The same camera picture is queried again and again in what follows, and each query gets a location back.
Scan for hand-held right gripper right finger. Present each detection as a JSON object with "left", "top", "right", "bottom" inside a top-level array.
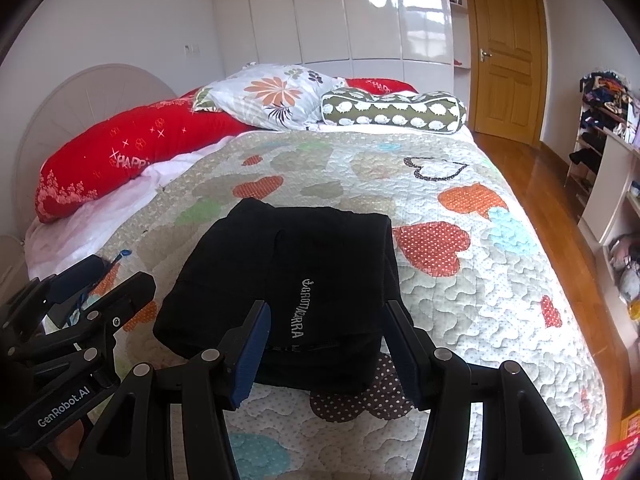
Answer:
[{"left": 386, "top": 301, "right": 586, "bottom": 480}]

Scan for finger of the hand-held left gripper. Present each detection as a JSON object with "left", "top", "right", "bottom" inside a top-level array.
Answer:
[
  {"left": 47, "top": 273, "right": 157, "bottom": 361},
  {"left": 25, "top": 255, "right": 107, "bottom": 311}
]

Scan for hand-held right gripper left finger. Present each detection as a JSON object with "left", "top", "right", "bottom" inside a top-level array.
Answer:
[{"left": 77, "top": 301, "right": 272, "bottom": 480}]

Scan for black pants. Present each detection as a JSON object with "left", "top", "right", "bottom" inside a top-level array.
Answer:
[{"left": 152, "top": 197, "right": 416, "bottom": 396}]

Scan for white bed sheet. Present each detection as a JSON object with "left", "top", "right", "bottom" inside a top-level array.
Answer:
[{"left": 25, "top": 135, "right": 236, "bottom": 281}]

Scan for heart patterned quilt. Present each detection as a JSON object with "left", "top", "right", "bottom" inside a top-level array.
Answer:
[{"left": 95, "top": 127, "right": 608, "bottom": 480}]

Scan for long red pillow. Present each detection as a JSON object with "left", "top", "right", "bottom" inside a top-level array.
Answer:
[{"left": 35, "top": 87, "right": 251, "bottom": 223}]

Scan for beige round headboard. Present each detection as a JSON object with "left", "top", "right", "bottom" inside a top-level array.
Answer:
[{"left": 12, "top": 63, "right": 178, "bottom": 226}]

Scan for red box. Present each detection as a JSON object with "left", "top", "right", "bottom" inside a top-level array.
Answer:
[{"left": 602, "top": 435, "right": 640, "bottom": 478}]

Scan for pink white bag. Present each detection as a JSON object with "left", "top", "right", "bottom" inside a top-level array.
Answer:
[{"left": 607, "top": 232, "right": 640, "bottom": 306}]

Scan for white floral pillow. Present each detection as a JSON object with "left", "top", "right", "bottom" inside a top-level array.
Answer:
[{"left": 192, "top": 63, "right": 346, "bottom": 132}]

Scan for green patterned bolster pillow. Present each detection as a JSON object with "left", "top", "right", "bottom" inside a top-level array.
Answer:
[{"left": 320, "top": 87, "right": 468, "bottom": 133}]

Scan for white shelf unit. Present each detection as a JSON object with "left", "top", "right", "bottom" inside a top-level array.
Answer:
[{"left": 580, "top": 135, "right": 640, "bottom": 321}]

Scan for small red pillow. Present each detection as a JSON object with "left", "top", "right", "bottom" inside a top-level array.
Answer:
[{"left": 345, "top": 77, "right": 418, "bottom": 96}]

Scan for wooden door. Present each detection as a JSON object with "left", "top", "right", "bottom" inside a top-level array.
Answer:
[{"left": 460, "top": 0, "right": 548, "bottom": 148}]

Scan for white corner shelf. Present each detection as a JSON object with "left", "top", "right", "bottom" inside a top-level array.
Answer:
[{"left": 447, "top": 0, "right": 473, "bottom": 71}]

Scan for white glossy wardrobe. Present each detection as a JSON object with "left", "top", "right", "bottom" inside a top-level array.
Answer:
[{"left": 212, "top": 0, "right": 456, "bottom": 81}]

